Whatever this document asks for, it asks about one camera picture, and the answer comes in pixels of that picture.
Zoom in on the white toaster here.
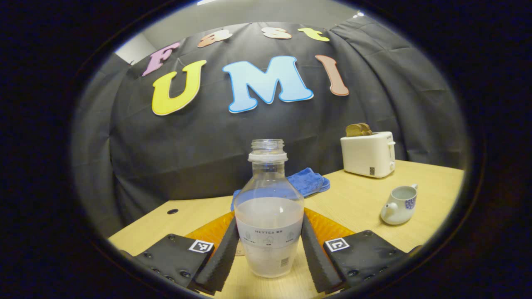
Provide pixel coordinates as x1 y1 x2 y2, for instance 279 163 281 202
340 132 396 179

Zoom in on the blue folded towel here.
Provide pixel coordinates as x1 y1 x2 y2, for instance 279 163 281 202
231 167 331 210

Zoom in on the clear plastic water bottle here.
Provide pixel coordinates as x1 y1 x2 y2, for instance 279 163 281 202
234 139 305 278

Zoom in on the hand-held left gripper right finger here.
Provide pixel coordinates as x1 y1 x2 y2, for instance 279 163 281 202
300 208 420 293

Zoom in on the white blue-flowered teacup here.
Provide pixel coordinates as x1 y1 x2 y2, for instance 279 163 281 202
380 184 418 225

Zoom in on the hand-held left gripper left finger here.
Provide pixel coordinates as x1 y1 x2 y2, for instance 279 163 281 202
125 211 241 295

